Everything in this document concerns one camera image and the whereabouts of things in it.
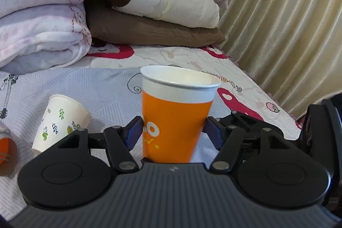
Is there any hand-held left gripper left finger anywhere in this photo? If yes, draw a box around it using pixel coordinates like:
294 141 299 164
57 116 145 172

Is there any cream and red printed bedspread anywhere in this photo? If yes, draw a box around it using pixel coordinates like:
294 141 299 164
85 42 303 141

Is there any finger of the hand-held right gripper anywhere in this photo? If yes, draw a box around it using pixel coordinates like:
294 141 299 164
220 110 278 133

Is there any white leaf print paper cup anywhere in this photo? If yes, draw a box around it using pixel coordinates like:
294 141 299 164
31 94 92 156

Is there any pink checkered fleece blanket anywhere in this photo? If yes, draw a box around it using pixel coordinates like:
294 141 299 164
0 3 93 75

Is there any brown blanket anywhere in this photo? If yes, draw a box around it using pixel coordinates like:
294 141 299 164
85 0 226 48

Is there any beige pleated curtain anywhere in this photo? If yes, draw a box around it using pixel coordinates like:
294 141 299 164
217 0 342 119

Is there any orange paper cup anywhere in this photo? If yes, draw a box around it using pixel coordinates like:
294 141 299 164
140 65 222 164
0 121 19 178

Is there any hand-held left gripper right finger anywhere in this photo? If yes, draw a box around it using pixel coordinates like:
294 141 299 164
202 116 294 172

